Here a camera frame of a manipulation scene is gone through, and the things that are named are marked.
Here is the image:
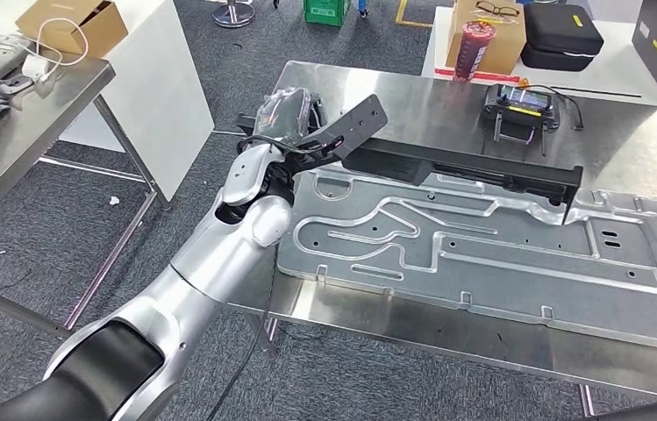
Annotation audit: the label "steel workbench table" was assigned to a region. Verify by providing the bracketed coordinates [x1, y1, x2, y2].
[225, 60, 657, 419]

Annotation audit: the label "chrome stanchion base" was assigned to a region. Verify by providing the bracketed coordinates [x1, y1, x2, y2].
[212, 0, 256, 28]

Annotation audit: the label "black plastic licence plate frame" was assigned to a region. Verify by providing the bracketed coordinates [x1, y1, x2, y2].
[236, 113, 585, 226]

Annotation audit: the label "yellow floor tape line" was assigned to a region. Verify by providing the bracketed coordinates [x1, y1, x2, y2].
[395, 0, 434, 29]

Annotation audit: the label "red drink cup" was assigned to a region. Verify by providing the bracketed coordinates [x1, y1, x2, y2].
[454, 21, 497, 82]

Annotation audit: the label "white charger cable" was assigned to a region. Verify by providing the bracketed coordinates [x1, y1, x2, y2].
[25, 17, 89, 68]

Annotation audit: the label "steel side table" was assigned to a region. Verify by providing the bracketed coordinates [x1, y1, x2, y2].
[0, 29, 174, 341]

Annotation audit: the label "black remote controller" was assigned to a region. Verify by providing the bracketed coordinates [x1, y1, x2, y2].
[482, 83, 561, 158]

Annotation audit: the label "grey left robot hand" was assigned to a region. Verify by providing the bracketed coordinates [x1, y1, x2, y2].
[255, 87, 329, 150]

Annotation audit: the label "red tape strip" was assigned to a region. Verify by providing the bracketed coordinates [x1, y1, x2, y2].
[434, 68, 521, 84]

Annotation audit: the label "white charger block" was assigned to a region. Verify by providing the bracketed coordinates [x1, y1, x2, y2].
[21, 54, 50, 82]

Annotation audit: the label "open cardboard box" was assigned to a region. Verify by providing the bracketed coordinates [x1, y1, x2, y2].
[15, 0, 129, 60]

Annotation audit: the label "black zip case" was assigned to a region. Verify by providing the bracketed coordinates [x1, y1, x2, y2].
[520, 3, 605, 73]

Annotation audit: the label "green plastic crate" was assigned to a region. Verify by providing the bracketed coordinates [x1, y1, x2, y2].
[304, 0, 353, 27]

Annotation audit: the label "black eyeglasses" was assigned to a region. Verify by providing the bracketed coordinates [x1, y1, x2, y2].
[475, 1, 521, 18]

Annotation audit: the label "tall cardboard box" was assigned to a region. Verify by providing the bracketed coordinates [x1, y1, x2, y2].
[446, 0, 528, 75]

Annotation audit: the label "black controller cable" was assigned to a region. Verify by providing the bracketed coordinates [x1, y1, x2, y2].
[528, 85, 585, 130]

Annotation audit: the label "white table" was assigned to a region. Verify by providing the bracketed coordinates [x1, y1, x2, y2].
[420, 5, 657, 109]

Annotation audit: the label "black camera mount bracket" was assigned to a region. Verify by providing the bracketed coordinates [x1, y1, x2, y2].
[298, 94, 389, 173]

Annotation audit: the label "small grey metal part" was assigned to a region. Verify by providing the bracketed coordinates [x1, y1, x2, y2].
[0, 75, 34, 96]

